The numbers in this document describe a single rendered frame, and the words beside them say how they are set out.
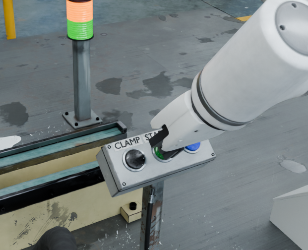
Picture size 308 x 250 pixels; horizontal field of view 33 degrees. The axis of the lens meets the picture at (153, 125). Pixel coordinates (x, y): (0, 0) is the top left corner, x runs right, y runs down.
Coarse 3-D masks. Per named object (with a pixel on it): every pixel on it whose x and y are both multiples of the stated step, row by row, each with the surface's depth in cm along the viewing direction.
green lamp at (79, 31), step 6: (72, 24) 119; (78, 24) 119; (84, 24) 119; (90, 24) 120; (72, 30) 120; (78, 30) 120; (84, 30) 120; (90, 30) 121; (72, 36) 121; (78, 36) 120; (84, 36) 121; (90, 36) 122
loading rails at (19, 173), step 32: (96, 128) 108; (0, 160) 98; (32, 160) 99; (64, 160) 104; (96, 160) 100; (0, 192) 90; (32, 192) 90; (64, 192) 94; (96, 192) 98; (128, 192) 103; (0, 224) 90; (32, 224) 94; (64, 224) 98
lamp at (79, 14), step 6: (66, 0) 118; (66, 6) 119; (72, 6) 117; (78, 6) 117; (84, 6) 117; (90, 6) 118; (72, 12) 118; (78, 12) 117; (84, 12) 118; (90, 12) 119; (72, 18) 118; (78, 18) 118; (84, 18) 118; (90, 18) 120
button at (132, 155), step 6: (132, 150) 75; (138, 150) 76; (126, 156) 74; (132, 156) 75; (138, 156) 75; (126, 162) 74; (132, 162) 74; (138, 162) 75; (144, 162) 75; (132, 168) 74; (138, 168) 75
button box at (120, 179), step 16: (112, 144) 75; (128, 144) 76; (144, 144) 77; (208, 144) 81; (112, 160) 74; (160, 160) 77; (176, 160) 78; (192, 160) 79; (208, 160) 80; (112, 176) 75; (128, 176) 74; (144, 176) 75; (160, 176) 76; (112, 192) 76
